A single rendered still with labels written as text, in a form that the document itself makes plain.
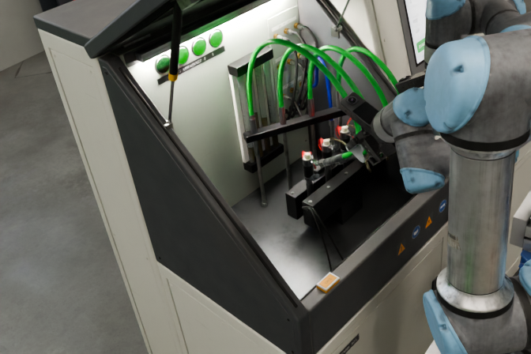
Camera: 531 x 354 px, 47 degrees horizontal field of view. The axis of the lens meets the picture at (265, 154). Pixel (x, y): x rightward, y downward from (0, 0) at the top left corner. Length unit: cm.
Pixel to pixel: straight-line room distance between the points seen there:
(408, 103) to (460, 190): 32
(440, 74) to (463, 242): 26
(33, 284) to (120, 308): 50
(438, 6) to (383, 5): 54
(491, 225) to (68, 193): 302
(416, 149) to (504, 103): 39
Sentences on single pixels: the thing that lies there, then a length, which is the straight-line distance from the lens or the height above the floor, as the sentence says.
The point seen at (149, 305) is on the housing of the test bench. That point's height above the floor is 50.
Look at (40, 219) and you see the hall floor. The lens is 357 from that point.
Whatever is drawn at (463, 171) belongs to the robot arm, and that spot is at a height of 151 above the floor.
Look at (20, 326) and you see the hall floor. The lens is 301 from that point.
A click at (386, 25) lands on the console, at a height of 130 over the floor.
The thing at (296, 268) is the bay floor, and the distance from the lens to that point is 169.
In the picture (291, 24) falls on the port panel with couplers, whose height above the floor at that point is 131.
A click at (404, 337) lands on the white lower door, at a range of 198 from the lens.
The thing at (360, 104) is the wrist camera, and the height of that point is 134.
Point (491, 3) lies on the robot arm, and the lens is 134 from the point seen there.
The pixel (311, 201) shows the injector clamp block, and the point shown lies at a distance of 165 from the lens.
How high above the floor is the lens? 202
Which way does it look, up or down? 34 degrees down
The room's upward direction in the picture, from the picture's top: 8 degrees counter-clockwise
